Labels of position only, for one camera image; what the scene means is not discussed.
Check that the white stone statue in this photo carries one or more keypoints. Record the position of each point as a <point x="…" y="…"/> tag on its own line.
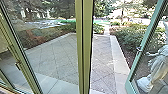
<point x="156" y="66"/>

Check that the green shrub bed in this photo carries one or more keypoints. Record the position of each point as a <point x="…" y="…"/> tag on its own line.
<point x="133" y="35"/>
<point x="43" y="35"/>

